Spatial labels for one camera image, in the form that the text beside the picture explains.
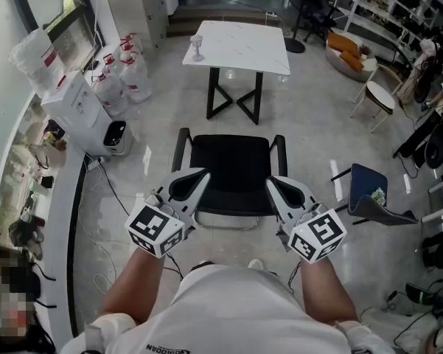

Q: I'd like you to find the clear water dispenser bottle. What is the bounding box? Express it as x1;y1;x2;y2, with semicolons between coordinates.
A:
8;27;66;96

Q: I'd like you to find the small grey lamp ornament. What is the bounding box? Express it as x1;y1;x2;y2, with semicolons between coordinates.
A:
189;34;205;63

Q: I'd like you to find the black office chair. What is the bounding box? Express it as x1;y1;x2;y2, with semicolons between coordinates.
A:
297;0;338;44

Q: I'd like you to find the white chair with wooden back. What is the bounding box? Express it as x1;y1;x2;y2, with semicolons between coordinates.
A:
349;62;405;134

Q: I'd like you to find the white marble table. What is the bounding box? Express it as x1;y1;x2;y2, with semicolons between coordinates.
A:
181;19;291;126

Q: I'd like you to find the white bin with black top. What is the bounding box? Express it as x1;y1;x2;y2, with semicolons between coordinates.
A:
102;119;134;158

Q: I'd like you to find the white shelving unit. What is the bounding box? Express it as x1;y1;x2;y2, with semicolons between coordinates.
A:
330;0;443;53

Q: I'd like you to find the black chair with armrests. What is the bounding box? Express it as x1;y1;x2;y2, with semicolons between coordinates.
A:
171;126;289;232

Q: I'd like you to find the black equipment stand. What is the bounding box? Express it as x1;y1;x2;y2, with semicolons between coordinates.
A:
391;100;443;171

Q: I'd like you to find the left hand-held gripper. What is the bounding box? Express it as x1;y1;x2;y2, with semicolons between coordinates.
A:
124;167;211;260

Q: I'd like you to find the white water dispenser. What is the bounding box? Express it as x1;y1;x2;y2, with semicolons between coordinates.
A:
40;70;114;154

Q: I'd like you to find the white floor cable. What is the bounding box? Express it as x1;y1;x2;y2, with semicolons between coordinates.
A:
75;160;119;296

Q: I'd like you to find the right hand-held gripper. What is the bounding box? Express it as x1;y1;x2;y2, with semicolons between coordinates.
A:
266;175;346;263

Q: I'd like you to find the black floor stand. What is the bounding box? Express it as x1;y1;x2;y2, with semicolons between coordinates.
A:
282;0;307;55

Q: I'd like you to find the white round floor cushion seat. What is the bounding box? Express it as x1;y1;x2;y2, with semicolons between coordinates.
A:
324;27;379;83

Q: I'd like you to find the orange cushion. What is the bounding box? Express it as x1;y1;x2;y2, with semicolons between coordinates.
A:
338;49;364;72
327;31;359;53

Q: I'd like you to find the clear water jug red handle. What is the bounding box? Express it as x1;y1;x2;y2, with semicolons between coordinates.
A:
118;51;153;103
118;32;144;63
92;71;129;117
102;53;121;76

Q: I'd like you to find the person's right forearm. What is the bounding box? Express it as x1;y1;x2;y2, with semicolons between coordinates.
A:
298;258;359;325

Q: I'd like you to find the person's white shirt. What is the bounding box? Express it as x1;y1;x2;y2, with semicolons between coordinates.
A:
58;263;395;354

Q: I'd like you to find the dark blue chair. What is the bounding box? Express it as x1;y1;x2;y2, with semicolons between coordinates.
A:
330;162;419;226

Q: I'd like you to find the person's left forearm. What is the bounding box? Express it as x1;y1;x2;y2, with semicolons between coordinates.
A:
98;249;171;325

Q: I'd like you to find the white curved counter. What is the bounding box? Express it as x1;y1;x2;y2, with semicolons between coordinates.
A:
0;92;88;341

